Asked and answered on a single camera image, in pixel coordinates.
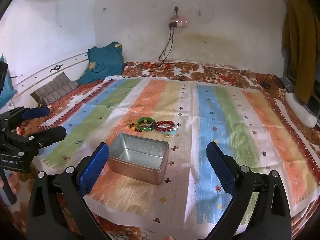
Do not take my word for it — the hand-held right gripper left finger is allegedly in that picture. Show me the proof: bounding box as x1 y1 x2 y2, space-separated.
26 142 112 240

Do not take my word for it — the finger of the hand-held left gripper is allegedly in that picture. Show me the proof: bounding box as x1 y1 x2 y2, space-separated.
1 126 67 157
0 106 50 130

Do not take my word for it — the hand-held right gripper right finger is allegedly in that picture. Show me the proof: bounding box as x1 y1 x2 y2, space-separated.
205 141 293 240

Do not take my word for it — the silver metal tin box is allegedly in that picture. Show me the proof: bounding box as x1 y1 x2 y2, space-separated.
107 133 169 186

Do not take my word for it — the yellow and black bead bracelet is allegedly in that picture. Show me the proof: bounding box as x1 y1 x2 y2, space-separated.
129 120 143 133

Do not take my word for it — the light blue bead bracelet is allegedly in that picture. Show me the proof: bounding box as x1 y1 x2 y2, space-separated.
164 123 181 135

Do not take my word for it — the green bangle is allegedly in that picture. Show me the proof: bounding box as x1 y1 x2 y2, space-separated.
136 117 157 132

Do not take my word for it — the red bead bracelet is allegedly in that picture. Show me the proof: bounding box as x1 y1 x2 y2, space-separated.
154 120 175 132

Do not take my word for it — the striped brown pillow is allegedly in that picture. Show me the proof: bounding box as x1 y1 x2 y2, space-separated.
30 72 79 107

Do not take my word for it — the blue cloth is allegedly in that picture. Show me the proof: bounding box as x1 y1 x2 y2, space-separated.
0 54 18 108

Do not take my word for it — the white headboard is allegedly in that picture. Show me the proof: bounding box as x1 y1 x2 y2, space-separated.
0 51 90 110

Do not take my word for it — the colourful striped mat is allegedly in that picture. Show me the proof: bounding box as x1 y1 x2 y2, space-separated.
40 76 320 233

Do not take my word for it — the teal garment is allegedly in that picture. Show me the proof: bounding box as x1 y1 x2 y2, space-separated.
76 41 125 85

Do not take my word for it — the white bolster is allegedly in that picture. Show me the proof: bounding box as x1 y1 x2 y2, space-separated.
285 92 318 128

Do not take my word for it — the floral bed sheet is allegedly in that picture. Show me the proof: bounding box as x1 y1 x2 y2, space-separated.
0 60 320 240

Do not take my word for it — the mustard hanging garment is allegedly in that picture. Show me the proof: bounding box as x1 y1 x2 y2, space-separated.
282 0 318 103

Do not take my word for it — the pink power strip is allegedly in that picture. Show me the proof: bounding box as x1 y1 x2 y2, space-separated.
168 18 188 28

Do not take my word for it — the black cable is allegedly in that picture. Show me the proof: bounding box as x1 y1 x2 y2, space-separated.
122 27 173 78
157 27 176 64

